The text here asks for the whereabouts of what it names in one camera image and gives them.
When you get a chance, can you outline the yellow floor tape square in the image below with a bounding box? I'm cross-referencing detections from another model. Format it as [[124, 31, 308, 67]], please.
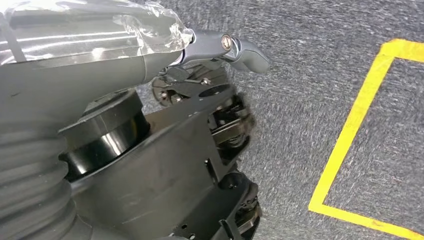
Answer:
[[308, 38, 424, 240]]

